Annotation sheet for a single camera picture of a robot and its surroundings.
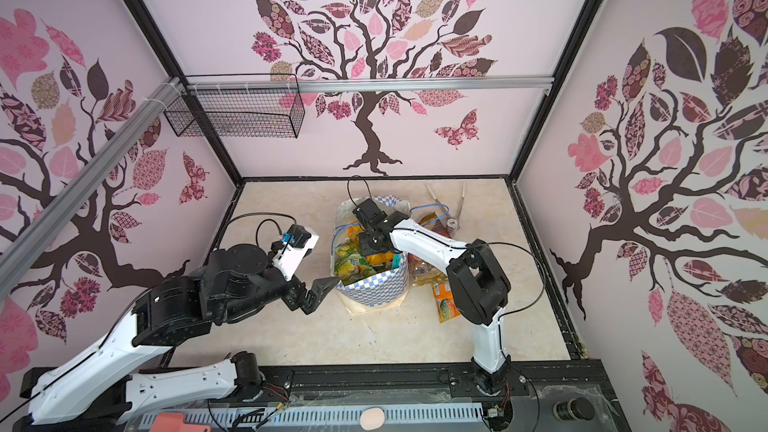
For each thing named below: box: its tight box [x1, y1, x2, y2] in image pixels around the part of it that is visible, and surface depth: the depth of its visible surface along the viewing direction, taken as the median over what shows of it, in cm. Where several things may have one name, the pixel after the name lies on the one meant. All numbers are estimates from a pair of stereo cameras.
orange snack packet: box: [432, 279, 461, 323], surface depth 86 cm
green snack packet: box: [334, 243, 377, 286], surface depth 87 cm
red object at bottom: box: [150, 412, 211, 432], surface depth 68 cm
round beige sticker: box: [360, 407, 385, 431], surface depth 70 cm
